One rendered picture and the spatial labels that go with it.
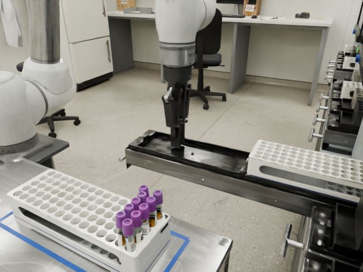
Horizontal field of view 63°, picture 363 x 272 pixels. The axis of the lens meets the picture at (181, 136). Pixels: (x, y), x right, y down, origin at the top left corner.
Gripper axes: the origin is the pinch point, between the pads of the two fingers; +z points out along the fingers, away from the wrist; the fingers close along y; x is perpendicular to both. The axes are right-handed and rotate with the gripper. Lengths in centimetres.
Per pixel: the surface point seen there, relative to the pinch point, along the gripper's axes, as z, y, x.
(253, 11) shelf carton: -11, 322, 63
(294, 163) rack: -2.4, -5.1, -32.4
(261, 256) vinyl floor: 84, 46, -24
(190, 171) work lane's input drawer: 5.0, -8.5, -8.2
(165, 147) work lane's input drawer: 3.9, -2.2, 3.1
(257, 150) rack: -2.4, -3.0, -23.5
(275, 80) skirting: 78, 348, 29
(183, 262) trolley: 2.1, -36.8, -20.4
